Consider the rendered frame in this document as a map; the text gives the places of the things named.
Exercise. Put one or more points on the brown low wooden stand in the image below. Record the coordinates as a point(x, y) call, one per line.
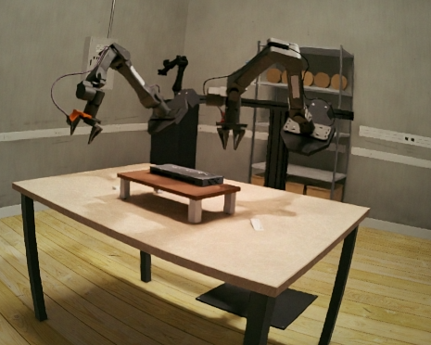
point(194, 192)

